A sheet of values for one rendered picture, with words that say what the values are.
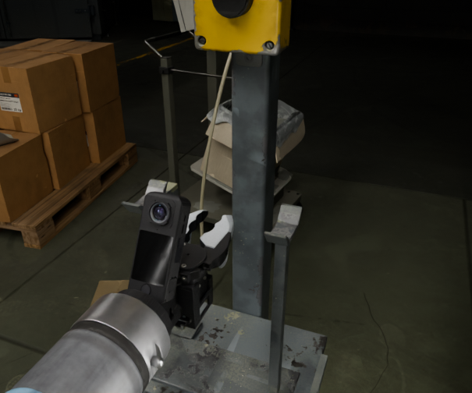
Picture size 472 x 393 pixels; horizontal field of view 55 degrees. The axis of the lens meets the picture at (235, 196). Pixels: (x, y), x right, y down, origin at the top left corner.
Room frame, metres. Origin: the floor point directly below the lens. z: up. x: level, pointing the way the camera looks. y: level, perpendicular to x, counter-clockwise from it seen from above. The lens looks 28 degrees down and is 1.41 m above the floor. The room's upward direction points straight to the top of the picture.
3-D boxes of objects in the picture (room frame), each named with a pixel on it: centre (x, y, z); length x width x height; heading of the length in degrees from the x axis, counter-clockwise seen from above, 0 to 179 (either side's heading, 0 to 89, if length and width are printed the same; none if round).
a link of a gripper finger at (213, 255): (0.45, 0.03, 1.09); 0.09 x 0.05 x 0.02; 151
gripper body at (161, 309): (0.40, 0.08, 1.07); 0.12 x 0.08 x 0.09; 158
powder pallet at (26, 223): (2.68, 1.28, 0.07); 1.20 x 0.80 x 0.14; 165
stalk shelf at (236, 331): (0.56, 0.02, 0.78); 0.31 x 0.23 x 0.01; 68
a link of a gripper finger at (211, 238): (0.49, 0.02, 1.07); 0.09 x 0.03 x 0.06; 151
